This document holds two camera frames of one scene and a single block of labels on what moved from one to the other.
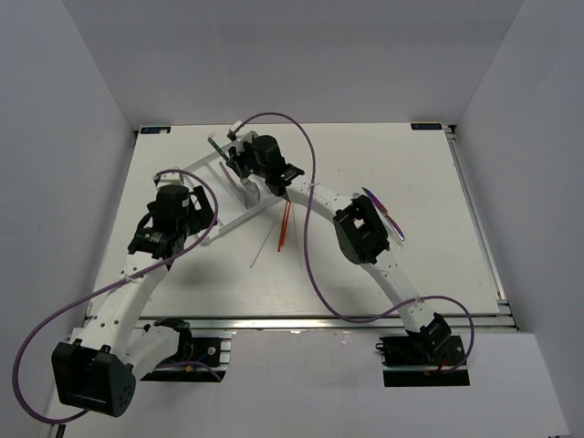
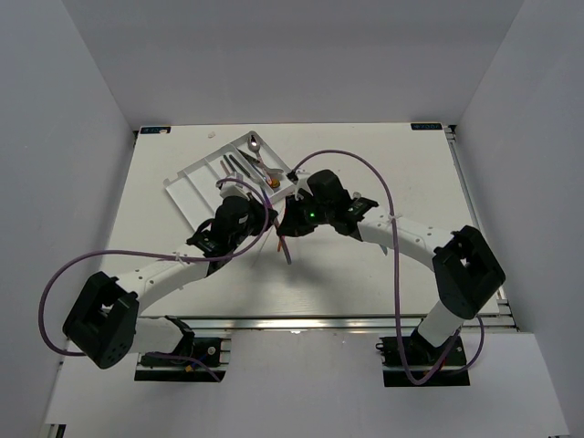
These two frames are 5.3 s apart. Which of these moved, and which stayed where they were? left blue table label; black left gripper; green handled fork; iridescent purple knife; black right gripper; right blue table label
Moved: black left gripper; iridescent purple knife; black right gripper; green handled fork
Stayed: right blue table label; left blue table label
